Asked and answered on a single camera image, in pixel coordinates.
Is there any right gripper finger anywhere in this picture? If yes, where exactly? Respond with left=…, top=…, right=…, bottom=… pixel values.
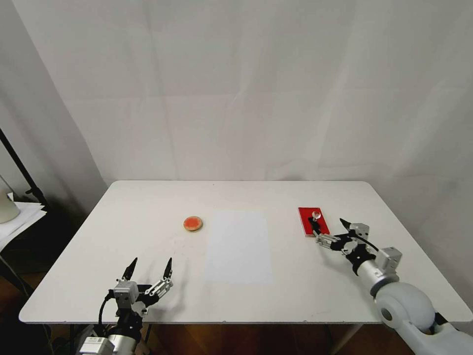
left=339, top=217, right=357, bottom=238
left=312, top=229, right=349, bottom=255

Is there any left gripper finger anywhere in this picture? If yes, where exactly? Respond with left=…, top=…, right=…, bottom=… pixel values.
left=117, top=257, right=138, bottom=284
left=144, top=257, right=174, bottom=298

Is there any stamp with clear knob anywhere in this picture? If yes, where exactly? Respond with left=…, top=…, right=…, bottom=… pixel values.
left=309, top=210, right=323, bottom=234

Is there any red rectangular ink pad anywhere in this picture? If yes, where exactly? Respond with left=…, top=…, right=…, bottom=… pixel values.
left=298, top=207, right=331, bottom=239

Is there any round wooden red ink pad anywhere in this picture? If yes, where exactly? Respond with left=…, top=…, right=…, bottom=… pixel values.
left=183, top=215, right=205, bottom=233

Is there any white table leg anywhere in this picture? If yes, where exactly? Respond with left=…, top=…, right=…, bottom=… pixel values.
left=341, top=323, right=366, bottom=355

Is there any white paper sheet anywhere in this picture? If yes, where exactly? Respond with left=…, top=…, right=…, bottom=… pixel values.
left=204, top=210, right=274, bottom=286

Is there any stack of white papers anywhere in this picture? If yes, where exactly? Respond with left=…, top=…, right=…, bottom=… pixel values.
left=0, top=201, right=48, bottom=253

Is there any white cylindrical container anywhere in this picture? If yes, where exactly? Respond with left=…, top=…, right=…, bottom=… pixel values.
left=0, top=191, right=20, bottom=224

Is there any black stand pole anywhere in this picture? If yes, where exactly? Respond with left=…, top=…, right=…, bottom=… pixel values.
left=0, top=127, right=48, bottom=209

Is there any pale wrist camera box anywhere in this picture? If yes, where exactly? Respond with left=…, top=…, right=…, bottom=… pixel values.
left=113, top=280, right=138, bottom=311
left=350, top=222, right=370, bottom=239

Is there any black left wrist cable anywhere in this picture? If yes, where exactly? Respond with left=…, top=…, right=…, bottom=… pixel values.
left=97, top=289, right=116, bottom=327

